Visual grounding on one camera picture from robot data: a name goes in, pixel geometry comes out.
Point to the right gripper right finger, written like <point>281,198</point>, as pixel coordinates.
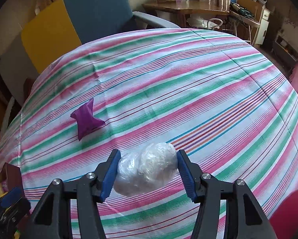
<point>203,189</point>

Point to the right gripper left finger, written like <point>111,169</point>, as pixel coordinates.
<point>93,188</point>

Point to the clear plastic bag ball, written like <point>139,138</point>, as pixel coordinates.
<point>147,170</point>

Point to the striped bed sheet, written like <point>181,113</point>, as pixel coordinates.
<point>208,93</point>

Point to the grey yellow blue chair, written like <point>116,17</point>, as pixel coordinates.
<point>60,28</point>

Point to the wooden desk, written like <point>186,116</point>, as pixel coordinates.
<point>185,8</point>

